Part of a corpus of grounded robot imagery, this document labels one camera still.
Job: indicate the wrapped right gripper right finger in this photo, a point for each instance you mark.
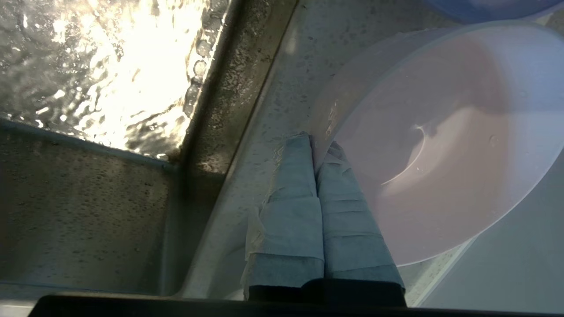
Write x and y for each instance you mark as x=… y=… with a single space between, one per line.
x=348 y=229

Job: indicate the stainless steel sink basin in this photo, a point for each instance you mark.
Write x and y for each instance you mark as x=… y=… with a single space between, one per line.
x=88 y=176

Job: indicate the wrapped right gripper left finger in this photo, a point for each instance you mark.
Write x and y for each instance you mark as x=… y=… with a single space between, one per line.
x=291 y=220

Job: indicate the pink plastic cup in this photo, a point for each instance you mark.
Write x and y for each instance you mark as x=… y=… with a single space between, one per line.
x=440 y=154

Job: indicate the purple plastic plate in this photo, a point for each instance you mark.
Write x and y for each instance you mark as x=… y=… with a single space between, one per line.
x=484 y=11

